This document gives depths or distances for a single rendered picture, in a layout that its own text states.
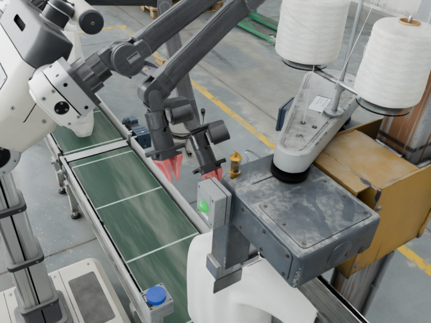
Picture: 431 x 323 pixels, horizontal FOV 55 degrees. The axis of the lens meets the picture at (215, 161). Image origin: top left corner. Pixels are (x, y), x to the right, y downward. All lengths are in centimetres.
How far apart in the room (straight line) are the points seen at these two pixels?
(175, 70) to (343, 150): 49
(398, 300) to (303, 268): 182
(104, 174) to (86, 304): 82
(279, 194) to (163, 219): 136
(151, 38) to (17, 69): 35
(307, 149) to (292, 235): 21
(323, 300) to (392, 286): 161
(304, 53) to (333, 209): 39
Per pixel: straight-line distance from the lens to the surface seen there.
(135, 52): 105
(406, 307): 263
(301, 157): 93
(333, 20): 106
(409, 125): 118
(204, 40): 113
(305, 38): 105
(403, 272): 279
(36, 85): 106
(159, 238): 214
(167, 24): 109
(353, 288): 157
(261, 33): 584
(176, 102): 114
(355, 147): 116
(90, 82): 105
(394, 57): 90
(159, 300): 132
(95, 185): 249
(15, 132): 128
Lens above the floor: 193
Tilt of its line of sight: 36 degrees down
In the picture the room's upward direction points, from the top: 4 degrees clockwise
